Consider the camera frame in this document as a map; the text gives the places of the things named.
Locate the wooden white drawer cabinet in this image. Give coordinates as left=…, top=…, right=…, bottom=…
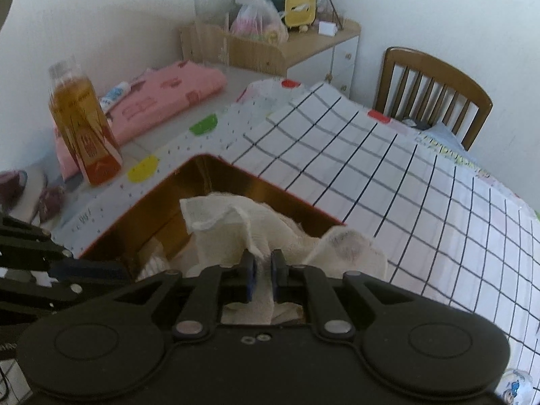
left=181, top=18, right=362, bottom=98

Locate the blue cushion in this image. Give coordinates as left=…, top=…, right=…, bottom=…
left=401, top=117, right=465, bottom=148

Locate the yellow tissue box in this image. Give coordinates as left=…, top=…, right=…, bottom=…
left=283, top=0, right=317, bottom=30

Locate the pink folded cloth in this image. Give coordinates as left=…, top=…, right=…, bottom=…
left=55, top=60, right=228, bottom=180

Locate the dark purple object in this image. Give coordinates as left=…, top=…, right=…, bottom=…
left=0, top=169, right=68, bottom=224

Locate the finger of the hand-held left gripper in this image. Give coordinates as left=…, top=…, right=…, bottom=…
left=0, top=214, right=73, bottom=271
left=0, top=257, right=132, bottom=319

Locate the checked white tablecloth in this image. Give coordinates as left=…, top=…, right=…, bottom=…
left=48, top=78, right=540, bottom=258

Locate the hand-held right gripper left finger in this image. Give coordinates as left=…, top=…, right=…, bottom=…
left=112, top=249, right=258, bottom=342

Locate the white gauze cloth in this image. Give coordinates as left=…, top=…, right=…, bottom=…
left=137, top=192, right=389, bottom=325

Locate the pink plastic bag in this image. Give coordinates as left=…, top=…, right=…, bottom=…
left=230, top=0, right=290, bottom=45

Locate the orange liquid plastic bottle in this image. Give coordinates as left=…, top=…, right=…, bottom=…
left=47, top=60, right=124, bottom=186

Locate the wooden chair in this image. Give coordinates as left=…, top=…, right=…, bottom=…
left=373, top=46, right=493, bottom=152

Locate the black checked white cloth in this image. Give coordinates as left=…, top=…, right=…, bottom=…
left=225, top=81, right=540, bottom=389

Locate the blue cartoon plastic bag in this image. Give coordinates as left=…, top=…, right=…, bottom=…
left=498, top=368, right=537, bottom=404

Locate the white toothpaste tube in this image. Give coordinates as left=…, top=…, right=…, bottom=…
left=98, top=82, right=132, bottom=114

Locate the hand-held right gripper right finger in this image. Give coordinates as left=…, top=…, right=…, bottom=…
left=270, top=249, right=417, bottom=342

